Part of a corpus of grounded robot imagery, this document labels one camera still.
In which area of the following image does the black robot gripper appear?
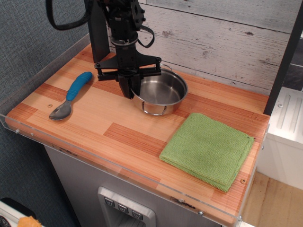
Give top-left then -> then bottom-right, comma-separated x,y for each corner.
95,44 -> 161,98

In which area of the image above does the stainless steel pot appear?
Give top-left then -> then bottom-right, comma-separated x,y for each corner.
132,64 -> 188,116

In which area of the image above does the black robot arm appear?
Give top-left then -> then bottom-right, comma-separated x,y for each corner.
95,0 -> 161,99

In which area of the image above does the folded green towel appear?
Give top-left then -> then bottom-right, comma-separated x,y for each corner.
159,113 -> 254,192

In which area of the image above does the clear acrylic table guard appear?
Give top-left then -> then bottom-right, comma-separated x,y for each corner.
0,35 -> 269,227

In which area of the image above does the grey toy fridge cabinet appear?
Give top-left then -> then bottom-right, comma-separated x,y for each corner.
46,146 -> 219,227

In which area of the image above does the silver dispenser button panel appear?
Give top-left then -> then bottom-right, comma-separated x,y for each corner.
98,186 -> 157,227

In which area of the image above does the white toy sink unit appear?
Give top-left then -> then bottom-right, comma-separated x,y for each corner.
257,87 -> 303,189

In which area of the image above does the orange plush object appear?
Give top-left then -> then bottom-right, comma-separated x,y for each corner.
17,216 -> 42,227

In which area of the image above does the blue handled metal spoon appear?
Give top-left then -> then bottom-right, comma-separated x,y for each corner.
49,72 -> 93,121

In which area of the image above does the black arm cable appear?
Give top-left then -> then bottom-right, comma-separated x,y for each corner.
45,0 -> 155,49

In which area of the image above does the dark grey right post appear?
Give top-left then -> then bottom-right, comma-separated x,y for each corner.
263,1 -> 303,116

